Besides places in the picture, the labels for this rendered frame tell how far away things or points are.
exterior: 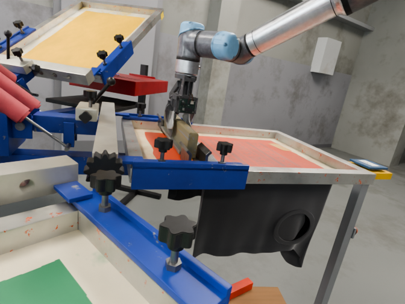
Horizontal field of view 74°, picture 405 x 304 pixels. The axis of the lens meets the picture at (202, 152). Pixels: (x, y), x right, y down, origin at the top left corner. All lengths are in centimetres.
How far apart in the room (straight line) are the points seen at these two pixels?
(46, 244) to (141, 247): 16
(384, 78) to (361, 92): 46
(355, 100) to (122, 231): 641
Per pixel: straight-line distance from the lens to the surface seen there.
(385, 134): 636
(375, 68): 658
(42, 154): 95
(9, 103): 86
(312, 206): 104
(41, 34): 186
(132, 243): 39
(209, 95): 376
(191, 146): 77
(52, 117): 90
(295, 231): 106
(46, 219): 47
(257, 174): 76
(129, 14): 197
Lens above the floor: 123
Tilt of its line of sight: 17 degrees down
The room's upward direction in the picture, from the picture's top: 9 degrees clockwise
